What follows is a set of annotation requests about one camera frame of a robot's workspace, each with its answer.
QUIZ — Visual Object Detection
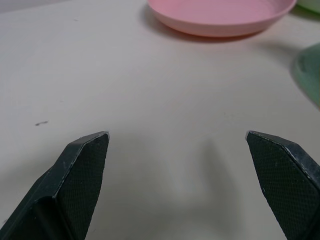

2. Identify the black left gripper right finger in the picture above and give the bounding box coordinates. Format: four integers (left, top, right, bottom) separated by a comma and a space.
245, 130, 320, 240

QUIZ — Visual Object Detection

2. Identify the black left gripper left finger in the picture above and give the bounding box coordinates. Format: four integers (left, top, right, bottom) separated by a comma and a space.
0, 130, 111, 240

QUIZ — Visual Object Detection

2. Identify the green object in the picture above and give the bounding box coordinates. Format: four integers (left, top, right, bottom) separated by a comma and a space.
296, 0, 320, 15

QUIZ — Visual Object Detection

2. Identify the pink plastic plate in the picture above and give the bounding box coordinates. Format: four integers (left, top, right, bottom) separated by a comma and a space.
146, 0, 298, 38

